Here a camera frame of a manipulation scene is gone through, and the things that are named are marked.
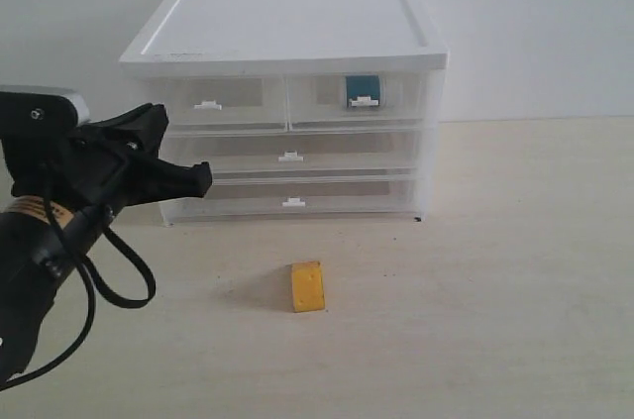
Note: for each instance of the clear wide drawer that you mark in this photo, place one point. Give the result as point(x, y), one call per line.
point(320, 197)
point(288, 152)

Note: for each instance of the teal white tape roll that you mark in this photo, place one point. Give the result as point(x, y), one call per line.
point(363, 91)

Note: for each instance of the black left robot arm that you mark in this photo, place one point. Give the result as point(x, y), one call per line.
point(42, 244)

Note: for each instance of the clear middle wide drawer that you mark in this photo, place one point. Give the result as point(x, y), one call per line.
point(288, 152)

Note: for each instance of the yellow cheese wedge block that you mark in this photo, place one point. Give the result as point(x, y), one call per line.
point(307, 287)

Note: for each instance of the clear bottom wide drawer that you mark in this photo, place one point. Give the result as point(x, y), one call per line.
point(320, 197)

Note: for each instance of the white plastic drawer cabinet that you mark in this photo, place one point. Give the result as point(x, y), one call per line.
point(287, 38)

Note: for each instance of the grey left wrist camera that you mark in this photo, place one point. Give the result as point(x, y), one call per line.
point(40, 112)

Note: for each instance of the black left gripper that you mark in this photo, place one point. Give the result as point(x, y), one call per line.
point(91, 163)

